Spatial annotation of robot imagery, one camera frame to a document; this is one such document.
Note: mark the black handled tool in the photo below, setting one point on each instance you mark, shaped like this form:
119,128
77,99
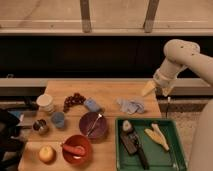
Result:
133,146

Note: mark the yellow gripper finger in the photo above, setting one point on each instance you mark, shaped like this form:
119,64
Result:
166,91
149,87

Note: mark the red bowl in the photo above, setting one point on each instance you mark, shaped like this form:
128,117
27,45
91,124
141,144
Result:
82,141

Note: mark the green plastic tray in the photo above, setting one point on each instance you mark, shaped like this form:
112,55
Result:
158,158

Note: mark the red sausage toy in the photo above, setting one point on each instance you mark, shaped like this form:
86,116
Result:
77,150

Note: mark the black object at left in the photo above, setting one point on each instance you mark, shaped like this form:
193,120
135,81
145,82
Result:
8,139

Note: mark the blue sponge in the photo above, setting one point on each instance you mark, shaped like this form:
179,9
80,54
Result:
92,105

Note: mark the blue plastic cup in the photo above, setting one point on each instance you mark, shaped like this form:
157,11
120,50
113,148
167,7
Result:
58,119

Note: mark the small metal cup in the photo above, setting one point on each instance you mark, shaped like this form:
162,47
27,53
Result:
40,126

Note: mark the metal spoon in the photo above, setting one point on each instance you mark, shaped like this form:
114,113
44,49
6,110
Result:
93,126

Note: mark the yellow apple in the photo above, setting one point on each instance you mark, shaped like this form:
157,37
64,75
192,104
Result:
47,154

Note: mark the white plastic cup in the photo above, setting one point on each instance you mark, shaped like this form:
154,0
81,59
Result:
45,102

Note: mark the dark red grape bunch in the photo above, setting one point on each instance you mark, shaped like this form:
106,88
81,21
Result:
75,99

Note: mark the small round white object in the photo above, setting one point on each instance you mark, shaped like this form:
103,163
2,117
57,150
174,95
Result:
127,126

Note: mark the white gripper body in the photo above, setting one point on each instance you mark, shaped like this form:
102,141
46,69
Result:
163,81

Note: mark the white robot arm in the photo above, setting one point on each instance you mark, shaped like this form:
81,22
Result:
181,54

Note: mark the crumpled light blue cloth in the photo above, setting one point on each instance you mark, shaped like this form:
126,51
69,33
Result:
131,106

